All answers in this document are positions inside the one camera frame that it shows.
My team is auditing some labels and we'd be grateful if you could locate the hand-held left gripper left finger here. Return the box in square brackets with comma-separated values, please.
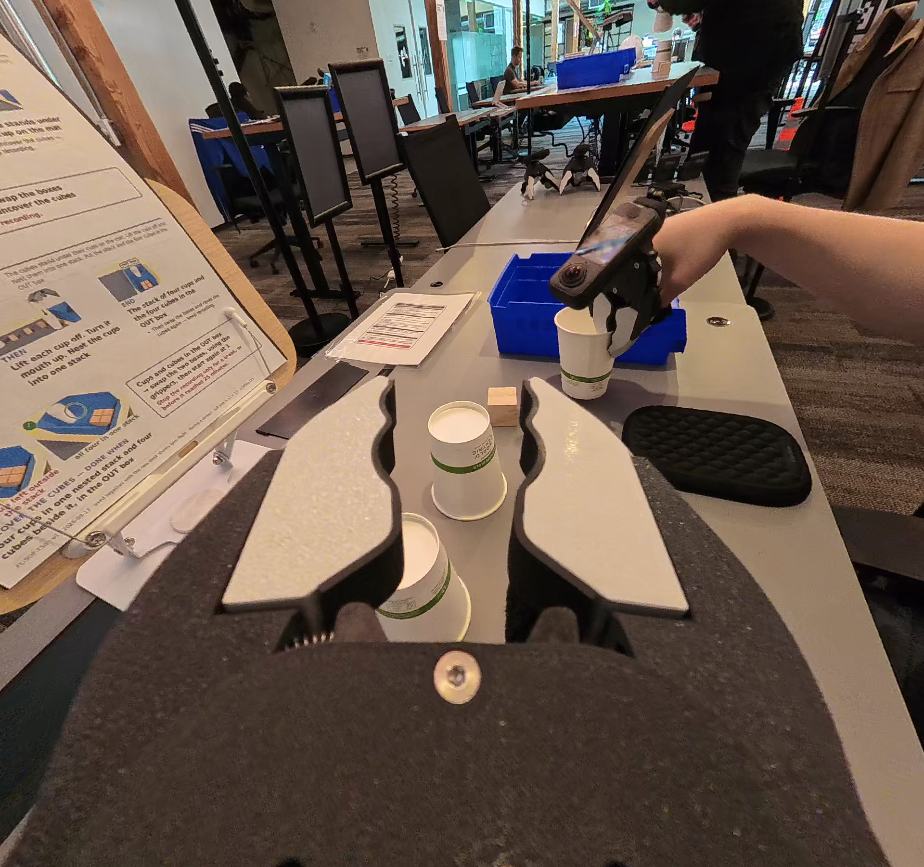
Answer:
[220, 376, 404, 647]

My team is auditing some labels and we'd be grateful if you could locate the printed instruction poster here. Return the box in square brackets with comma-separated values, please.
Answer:
[0, 37, 287, 590]

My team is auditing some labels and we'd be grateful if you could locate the spare hand-held gripper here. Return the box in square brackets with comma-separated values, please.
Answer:
[520, 148, 560, 200]
[559, 143, 602, 195]

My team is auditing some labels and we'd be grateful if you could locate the person's right hand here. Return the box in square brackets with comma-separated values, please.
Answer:
[653, 213, 730, 301]

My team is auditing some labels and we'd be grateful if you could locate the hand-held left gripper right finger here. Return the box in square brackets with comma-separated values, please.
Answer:
[509, 377, 690, 647]

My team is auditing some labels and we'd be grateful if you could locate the white paper cup green stripe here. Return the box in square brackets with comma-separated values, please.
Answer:
[427, 401, 508, 522]
[375, 513, 472, 643]
[554, 306, 616, 401]

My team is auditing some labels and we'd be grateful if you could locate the black white marker board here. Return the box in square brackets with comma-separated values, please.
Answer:
[852, 0, 912, 41]

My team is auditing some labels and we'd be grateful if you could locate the wooden display board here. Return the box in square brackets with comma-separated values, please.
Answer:
[574, 62, 705, 254]

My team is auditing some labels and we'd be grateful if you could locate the instruction poster on stand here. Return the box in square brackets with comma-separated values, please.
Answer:
[0, 177, 298, 615]

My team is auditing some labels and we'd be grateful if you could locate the black rectangular table plate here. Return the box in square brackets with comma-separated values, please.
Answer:
[256, 363, 371, 440]

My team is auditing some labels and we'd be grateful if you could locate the blue jacket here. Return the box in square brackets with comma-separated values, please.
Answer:
[189, 116, 279, 221]

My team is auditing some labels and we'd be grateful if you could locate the person's right forearm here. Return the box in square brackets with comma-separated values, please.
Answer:
[711, 194, 924, 344]

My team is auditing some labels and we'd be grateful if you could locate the white desk cable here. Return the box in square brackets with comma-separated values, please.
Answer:
[435, 237, 578, 254]

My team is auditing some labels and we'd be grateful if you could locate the background wooden desk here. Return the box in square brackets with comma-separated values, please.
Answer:
[404, 65, 721, 131]

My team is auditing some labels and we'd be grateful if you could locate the blue plastic bin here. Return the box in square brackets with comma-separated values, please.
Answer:
[556, 47, 638, 90]
[488, 252, 688, 366]

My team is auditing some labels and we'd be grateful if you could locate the black chair armrest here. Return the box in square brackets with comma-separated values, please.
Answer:
[834, 506, 924, 582]

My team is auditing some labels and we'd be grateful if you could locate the wooden support post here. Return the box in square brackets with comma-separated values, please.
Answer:
[417, 0, 454, 113]
[7, 0, 196, 207]

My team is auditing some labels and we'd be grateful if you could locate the black floor sign stand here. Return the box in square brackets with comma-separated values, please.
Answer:
[328, 58, 421, 289]
[274, 85, 362, 319]

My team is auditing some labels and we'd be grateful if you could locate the instruction sheet in plastic sleeve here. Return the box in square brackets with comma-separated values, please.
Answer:
[325, 291, 483, 367]

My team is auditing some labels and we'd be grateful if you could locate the black textured wrist pad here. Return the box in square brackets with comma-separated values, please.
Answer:
[622, 405, 813, 508]

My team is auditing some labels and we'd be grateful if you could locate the white display stand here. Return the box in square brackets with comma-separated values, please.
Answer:
[76, 434, 271, 611]

